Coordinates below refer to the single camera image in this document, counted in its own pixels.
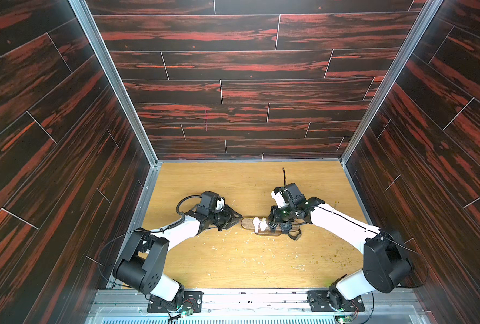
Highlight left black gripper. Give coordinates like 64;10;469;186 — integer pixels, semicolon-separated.
206;204;243;231

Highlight black watch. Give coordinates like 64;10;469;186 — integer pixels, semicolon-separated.
268;221;278;233
288;229;302;241
279;221;293;235

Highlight dark wooden watch stand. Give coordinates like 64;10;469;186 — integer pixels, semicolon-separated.
240;217;302;239

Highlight white watch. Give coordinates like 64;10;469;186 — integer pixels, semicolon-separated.
259;218;268;232
252;217;261;234

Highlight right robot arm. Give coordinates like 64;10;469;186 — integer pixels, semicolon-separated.
268;183;413;311

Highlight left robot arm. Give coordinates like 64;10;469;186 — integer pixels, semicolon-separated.
112;191;243;315

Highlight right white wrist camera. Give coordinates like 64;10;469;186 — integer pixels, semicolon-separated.
271;190;288;209

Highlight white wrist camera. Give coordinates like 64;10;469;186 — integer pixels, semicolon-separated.
215;197;225;213
271;190;288;209

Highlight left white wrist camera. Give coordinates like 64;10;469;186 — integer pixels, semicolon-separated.
215;197;225;213

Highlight left black cable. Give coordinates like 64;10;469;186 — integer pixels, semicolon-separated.
176;194;202;220

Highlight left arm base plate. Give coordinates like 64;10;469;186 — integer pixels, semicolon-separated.
147;290;204;316

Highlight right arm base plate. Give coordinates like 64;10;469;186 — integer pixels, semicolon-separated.
307;290;365;313

